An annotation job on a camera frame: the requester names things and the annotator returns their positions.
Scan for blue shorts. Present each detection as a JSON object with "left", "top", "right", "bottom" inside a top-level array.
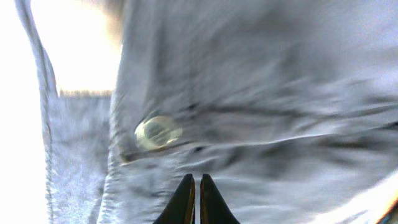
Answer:
[{"left": 15, "top": 1, "right": 397, "bottom": 223}]

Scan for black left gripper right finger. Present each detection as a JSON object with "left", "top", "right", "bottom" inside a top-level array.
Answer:
[{"left": 200, "top": 174, "right": 240, "bottom": 224}]

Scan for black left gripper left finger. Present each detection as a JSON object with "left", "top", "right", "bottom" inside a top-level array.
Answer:
[{"left": 153, "top": 174, "right": 195, "bottom": 224}]

